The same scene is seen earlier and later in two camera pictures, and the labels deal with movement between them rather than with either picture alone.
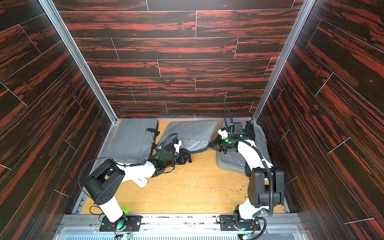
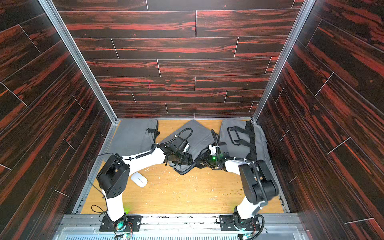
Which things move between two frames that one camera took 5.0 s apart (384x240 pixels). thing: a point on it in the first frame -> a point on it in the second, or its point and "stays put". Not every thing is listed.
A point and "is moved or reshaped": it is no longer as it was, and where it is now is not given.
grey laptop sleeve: [194, 135] is moved or reshaped
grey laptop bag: [132, 141] stays put
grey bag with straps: [234, 162] stays put
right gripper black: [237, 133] -> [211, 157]
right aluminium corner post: [305, 11] stays put
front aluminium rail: [183, 227] stays put
